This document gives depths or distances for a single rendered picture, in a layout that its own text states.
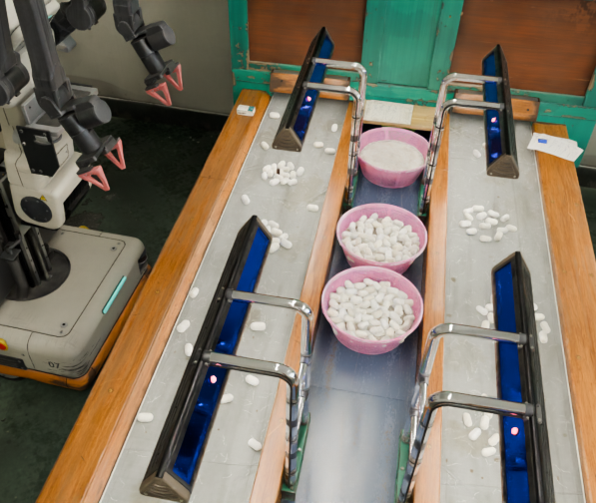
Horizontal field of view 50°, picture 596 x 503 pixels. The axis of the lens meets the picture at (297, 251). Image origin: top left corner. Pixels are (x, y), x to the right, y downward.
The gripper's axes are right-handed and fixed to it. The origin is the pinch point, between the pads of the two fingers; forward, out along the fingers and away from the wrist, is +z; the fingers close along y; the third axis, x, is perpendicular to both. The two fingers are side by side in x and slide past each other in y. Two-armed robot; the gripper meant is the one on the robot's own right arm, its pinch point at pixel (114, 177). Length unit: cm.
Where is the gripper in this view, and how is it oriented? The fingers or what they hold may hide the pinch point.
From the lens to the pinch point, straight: 174.2
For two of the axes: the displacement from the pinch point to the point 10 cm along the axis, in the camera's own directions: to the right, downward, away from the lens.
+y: 2.3, -6.7, 7.1
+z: 4.2, 7.2, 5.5
